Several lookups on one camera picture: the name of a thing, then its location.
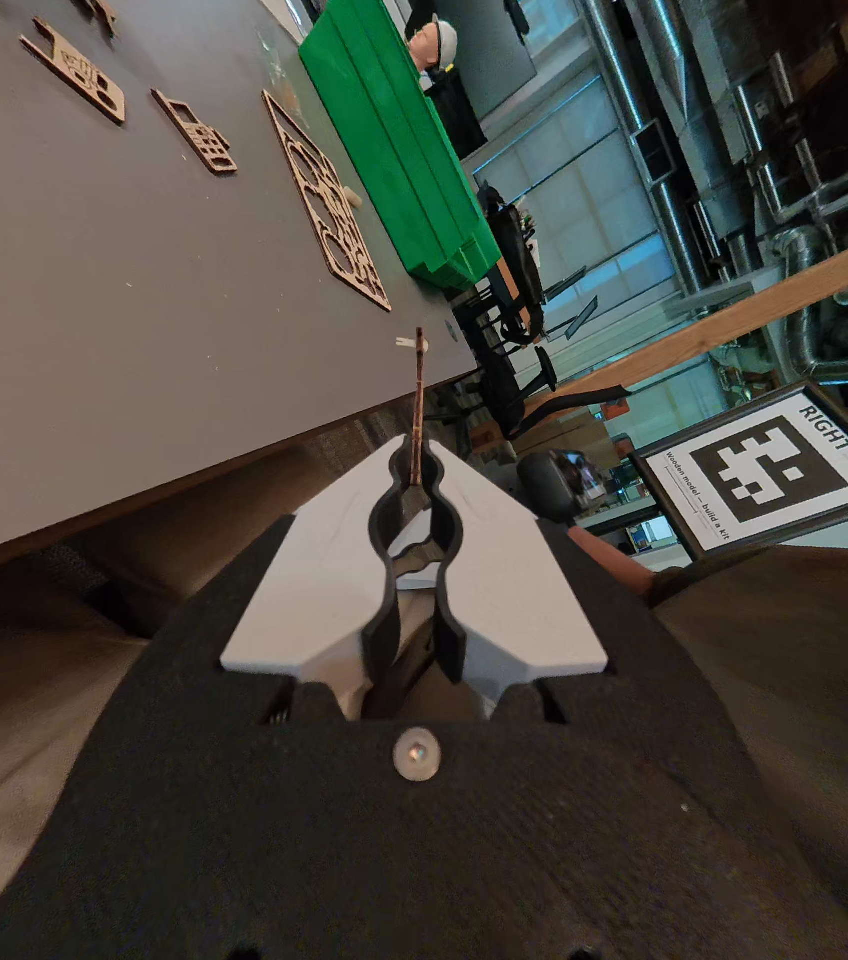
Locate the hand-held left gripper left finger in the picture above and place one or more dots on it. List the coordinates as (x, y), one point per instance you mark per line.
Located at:
(304, 593)

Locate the person's dark brown clothing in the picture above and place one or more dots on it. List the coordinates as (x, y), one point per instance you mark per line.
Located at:
(807, 674)

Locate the clear bag of small parts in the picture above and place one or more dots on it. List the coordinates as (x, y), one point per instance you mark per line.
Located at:
(278, 67)

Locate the black display screen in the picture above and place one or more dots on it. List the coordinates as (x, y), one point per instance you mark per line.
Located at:
(500, 37)

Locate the green plastic bin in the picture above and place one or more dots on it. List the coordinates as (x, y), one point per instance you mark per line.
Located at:
(394, 150)

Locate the wooden sheet with round cutouts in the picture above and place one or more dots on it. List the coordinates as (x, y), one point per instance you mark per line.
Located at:
(378, 298)

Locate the person's beige trousers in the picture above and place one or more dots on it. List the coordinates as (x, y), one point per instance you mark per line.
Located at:
(19, 712)

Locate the metal ventilation ducts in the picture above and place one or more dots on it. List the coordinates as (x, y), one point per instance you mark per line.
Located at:
(769, 150)

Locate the framed marker sign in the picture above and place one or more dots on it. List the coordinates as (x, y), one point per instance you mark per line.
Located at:
(769, 472)

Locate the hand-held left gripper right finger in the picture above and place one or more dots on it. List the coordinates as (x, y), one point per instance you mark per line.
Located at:
(521, 599)

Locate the small wooden grid cutout piece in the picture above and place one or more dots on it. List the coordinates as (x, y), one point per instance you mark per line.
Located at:
(191, 134)

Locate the wooden beam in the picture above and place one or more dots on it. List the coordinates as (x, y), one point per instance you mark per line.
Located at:
(694, 330)

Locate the small wooden square-hole piece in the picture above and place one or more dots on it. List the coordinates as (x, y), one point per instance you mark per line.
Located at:
(45, 44)

